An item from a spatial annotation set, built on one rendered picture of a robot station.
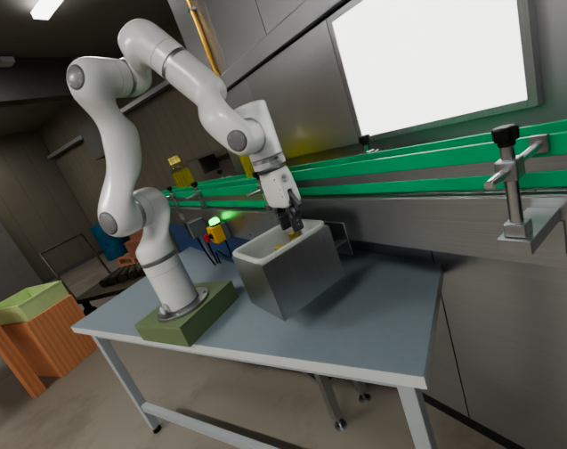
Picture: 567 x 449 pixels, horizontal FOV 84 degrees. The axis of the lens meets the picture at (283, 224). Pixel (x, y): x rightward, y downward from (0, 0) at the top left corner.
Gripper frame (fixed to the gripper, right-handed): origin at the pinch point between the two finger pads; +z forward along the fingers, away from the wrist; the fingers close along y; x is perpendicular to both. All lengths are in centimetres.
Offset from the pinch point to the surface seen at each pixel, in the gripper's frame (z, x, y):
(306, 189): -4.3, -13.7, 7.7
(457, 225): 4.2, -12.9, -37.1
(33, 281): 84, 187, 686
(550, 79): -15, -34, -46
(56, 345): 77, 112, 245
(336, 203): -0.4, -12.2, -5.8
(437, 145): -9.6, -22.0, -30.6
